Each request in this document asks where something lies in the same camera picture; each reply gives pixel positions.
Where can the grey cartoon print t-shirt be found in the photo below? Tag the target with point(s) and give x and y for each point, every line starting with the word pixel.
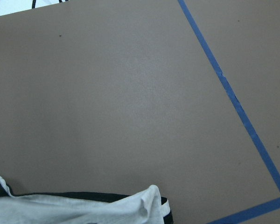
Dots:
pixel 145 207

